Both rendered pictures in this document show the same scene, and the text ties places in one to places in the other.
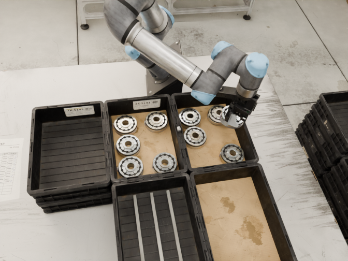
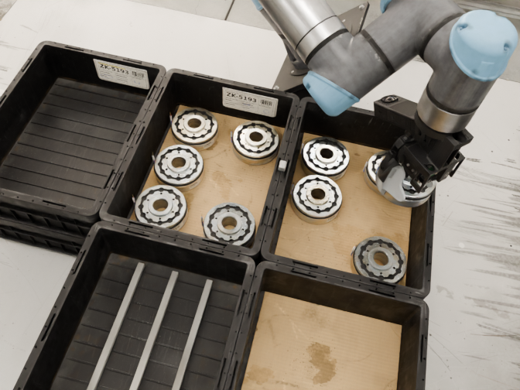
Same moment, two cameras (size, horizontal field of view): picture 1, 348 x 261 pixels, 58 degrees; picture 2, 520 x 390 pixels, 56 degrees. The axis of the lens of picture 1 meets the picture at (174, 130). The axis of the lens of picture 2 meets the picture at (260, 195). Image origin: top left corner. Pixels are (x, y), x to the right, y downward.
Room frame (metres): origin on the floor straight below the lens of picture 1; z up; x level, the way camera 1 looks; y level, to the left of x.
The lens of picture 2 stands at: (0.22, -0.23, 1.71)
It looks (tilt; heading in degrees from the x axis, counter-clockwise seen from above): 58 degrees down; 26
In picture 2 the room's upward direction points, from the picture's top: 6 degrees clockwise
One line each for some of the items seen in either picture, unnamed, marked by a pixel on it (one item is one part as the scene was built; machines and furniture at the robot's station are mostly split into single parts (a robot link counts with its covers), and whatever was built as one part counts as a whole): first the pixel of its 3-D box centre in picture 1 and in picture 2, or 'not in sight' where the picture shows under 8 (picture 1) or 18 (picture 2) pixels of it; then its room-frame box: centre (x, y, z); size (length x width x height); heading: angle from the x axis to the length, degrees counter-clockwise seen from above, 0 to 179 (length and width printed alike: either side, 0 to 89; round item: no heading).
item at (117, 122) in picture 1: (125, 123); (194, 124); (0.78, 0.22, 0.86); 0.10 x 0.10 x 0.01
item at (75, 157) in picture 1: (71, 150); (73, 137); (0.61, 0.41, 0.87); 0.40 x 0.30 x 0.11; 18
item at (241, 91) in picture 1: (248, 86); (448, 104); (0.77, -0.24, 1.21); 0.08 x 0.08 x 0.05
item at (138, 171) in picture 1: (130, 167); (160, 206); (0.57, 0.16, 0.86); 0.10 x 0.10 x 0.01
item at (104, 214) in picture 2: (143, 135); (208, 154); (0.70, 0.12, 0.92); 0.40 x 0.30 x 0.02; 18
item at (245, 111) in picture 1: (243, 102); (430, 145); (0.77, -0.24, 1.13); 0.09 x 0.08 x 0.12; 60
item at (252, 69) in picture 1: (253, 70); (469, 61); (0.77, -0.23, 1.29); 0.09 x 0.08 x 0.11; 57
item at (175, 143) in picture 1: (143, 141); (209, 169); (0.70, 0.12, 0.87); 0.40 x 0.30 x 0.11; 18
